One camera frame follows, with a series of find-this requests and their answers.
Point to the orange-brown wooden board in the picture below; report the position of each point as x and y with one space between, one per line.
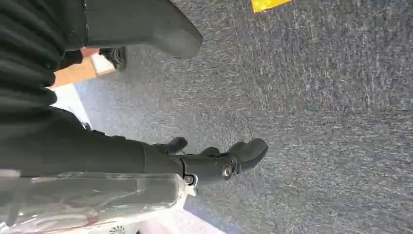
75 72

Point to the black robot foot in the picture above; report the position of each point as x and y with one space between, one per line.
115 56

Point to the ribbed grey right arm sleeve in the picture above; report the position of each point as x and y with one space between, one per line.
25 55

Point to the white panel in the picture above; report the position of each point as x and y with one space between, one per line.
69 100

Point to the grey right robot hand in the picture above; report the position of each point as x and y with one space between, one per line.
96 155

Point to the yellow floor tape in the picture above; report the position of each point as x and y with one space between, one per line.
267 4

